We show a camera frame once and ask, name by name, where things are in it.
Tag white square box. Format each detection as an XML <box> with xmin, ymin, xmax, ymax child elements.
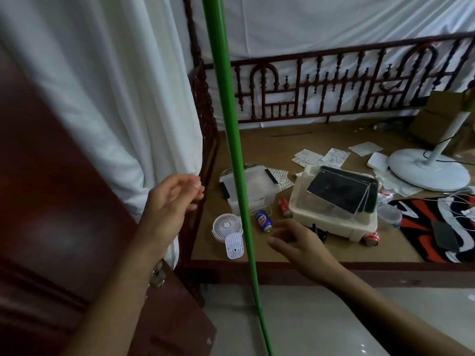
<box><xmin>366</xmin><ymin>151</ymin><xmax>389</xmax><ymax>171</ymax></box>

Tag white printed paper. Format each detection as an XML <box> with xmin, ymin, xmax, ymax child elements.
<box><xmin>347</xmin><ymin>141</ymin><xmax>383</xmax><ymax>157</ymax></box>
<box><xmin>291</xmin><ymin>148</ymin><xmax>324</xmax><ymax>168</ymax></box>
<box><xmin>321</xmin><ymin>148</ymin><xmax>351</xmax><ymax>169</ymax></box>
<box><xmin>267</xmin><ymin>168</ymin><xmax>294</xmax><ymax>189</ymax></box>

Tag white standing fan base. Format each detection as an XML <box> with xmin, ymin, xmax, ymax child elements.
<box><xmin>387</xmin><ymin>111</ymin><xmax>472</xmax><ymax>192</ymax></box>

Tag white mosquito net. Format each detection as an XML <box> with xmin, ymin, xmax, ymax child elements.
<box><xmin>0</xmin><ymin>0</ymin><xmax>475</xmax><ymax>269</ymax></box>

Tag clear plastic storage box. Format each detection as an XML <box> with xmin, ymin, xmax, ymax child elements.
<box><xmin>219</xmin><ymin>165</ymin><xmax>280</xmax><ymax>216</ymax></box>

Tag blue drink can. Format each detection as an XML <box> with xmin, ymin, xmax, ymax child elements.
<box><xmin>255</xmin><ymin>209</ymin><xmax>274</xmax><ymax>233</ymax></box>

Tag person's left forearm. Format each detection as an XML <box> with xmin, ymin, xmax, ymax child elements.
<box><xmin>63</xmin><ymin>220</ymin><xmax>179</xmax><ymax>356</ymax></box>

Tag white cables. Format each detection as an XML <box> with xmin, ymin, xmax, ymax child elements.
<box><xmin>441</xmin><ymin>187</ymin><xmax>475</xmax><ymax>221</ymax></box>

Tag clear plastic container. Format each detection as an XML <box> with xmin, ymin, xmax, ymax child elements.
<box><xmin>377</xmin><ymin>202</ymin><xmax>403</xmax><ymax>229</ymax></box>

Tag dark wooden bed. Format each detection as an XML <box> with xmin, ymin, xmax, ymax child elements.
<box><xmin>174</xmin><ymin>0</ymin><xmax>475</xmax><ymax>308</ymax></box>

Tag green pipe rack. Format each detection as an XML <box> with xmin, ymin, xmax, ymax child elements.
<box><xmin>201</xmin><ymin>0</ymin><xmax>274</xmax><ymax>356</ymax></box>

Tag metal key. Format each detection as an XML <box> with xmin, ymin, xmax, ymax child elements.
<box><xmin>148</xmin><ymin>260</ymin><xmax>167</xmax><ymax>289</ymax></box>

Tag small white plastic device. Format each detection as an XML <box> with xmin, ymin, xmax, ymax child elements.
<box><xmin>225</xmin><ymin>232</ymin><xmax>245</xmax><ymax>261</ymax></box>

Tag brown cardboard box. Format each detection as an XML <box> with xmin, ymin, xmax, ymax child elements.
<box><xmin>406</xmin><ymin>90</ymin><xmax>475</xmax><ymax>154</ymax></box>

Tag dark glass panel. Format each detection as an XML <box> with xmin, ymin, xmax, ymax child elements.
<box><xmin>307</xmin><ymin>168</ymin><xmax>372</xmax><ymax>215</ymax></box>
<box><xmin>321</xmin><ymin>166</ymin><xmax>380</xmax><ymax>215</ymax></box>

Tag white foam box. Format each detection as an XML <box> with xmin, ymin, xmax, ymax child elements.
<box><xmin>288</xmin><ymin>165</ymin><xmax>379</xmax><ymax>243</ymax></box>

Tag black fan cable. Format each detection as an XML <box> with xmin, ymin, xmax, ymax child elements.
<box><xmin>423</xmin><ymin>135</ymin><xmax>475</xmax><ymax>164</ymax></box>

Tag grey flat tablet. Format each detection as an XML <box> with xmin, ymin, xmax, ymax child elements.
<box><xmin>430</xmin><ymin>220</ymin><xmax>461</xmax><ymax>253</ymax></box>

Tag small white fan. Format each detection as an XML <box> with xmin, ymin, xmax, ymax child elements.
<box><xmin>212</xmin><ymin>213</ymin><xmax>244</xmax><ymax>244</ymax></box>

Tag person's left hand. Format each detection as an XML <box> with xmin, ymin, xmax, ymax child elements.
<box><xmin>139</xmin><ymin>174</ymin><xmax>205</xmax><ymax>238</ymax></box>

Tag red black white rug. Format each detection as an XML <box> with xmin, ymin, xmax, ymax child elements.
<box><xmin>387</xmin><ymin>194</ymin><xmax>475</xmax><ymax>264</ymax></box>

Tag person's right hand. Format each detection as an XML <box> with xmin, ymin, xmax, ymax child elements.
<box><xmin>267</xmin><ymin>218</ymin><xmax>348</xmax><ymax>287</ymax></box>

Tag person's right forearm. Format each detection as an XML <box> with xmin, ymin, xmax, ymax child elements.
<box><xmin>323</xmin><ymin>265</ymin><xmax>475</xmax><ymax>356</ymax></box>

